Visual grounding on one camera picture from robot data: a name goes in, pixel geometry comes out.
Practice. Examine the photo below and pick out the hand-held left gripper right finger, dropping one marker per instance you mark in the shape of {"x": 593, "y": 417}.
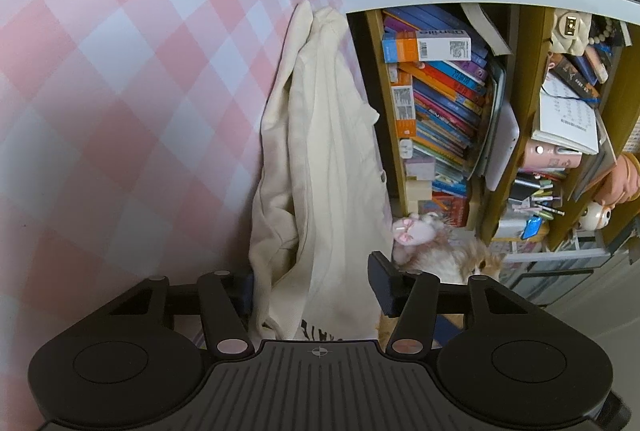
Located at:
{"x": 381, "y": 278}

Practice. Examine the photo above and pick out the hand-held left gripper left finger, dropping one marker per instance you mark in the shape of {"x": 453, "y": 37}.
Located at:
{"x": 248, "y": 287}

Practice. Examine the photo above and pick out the cream cloth tote bag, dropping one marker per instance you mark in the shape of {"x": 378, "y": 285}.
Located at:
{"x": 325, "y": 171}

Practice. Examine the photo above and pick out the pink plush toy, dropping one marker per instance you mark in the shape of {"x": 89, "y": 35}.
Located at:
{"x": 412, "y": 231}

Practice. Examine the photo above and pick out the fluffy cream cat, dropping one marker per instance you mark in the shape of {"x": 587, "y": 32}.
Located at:
{"x": 450, "y": 263}

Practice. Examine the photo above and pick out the white notepad block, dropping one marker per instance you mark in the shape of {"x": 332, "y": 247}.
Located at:
{"x": 418, "y": 191}

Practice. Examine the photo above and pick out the white charger plug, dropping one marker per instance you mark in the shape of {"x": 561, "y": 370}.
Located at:
{"x": 406, "y": 149}

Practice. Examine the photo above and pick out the flat orange and white box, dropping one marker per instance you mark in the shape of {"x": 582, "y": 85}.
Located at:
{"x": 404, "y": 106}

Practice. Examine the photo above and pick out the white tablet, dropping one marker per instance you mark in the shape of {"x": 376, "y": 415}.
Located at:
{"x": 501, "y": 151}

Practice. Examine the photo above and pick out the bundle of pens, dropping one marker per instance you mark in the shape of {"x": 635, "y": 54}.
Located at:
{"x": 542, "y": 206}

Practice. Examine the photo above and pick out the row of colourful books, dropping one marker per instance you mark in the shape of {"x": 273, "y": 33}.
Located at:
{"x": 450, "y": 111}

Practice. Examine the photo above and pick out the pink mug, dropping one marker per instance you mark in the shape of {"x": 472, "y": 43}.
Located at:
{"x": 550, "y": 156}

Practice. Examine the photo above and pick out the pink checked bedsheet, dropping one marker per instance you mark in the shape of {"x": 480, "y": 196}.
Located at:
{"x": 125, "y": 86}

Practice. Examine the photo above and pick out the tall orange and white box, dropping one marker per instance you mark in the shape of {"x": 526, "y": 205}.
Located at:
{"x": 430, "y": 46}

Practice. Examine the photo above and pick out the open notebook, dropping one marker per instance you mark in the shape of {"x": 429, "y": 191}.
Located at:
{"x": 570, "y": 118}

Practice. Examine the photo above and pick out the big-headed doll figure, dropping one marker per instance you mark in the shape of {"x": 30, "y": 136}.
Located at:
{"x": 617, "y": 186}

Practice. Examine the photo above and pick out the white quilted handbag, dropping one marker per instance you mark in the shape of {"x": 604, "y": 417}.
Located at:
{"x": 570, "y": 28}

